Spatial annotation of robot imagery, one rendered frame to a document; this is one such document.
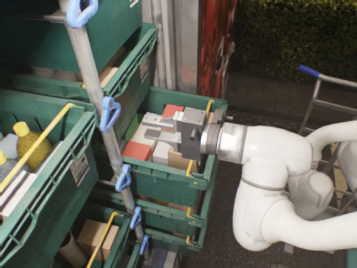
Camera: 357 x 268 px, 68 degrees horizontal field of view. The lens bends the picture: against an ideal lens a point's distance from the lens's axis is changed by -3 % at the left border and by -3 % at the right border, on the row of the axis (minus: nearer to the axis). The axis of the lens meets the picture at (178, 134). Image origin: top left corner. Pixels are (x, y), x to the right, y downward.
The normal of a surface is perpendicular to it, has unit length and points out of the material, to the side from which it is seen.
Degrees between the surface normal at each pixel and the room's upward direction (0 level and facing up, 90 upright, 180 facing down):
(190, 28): 90
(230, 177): 0
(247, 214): 60
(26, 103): 87
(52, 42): 97
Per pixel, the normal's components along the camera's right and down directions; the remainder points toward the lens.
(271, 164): -0.23, 0.22
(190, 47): -0.27, 0.70
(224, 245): -0.03, -0.69
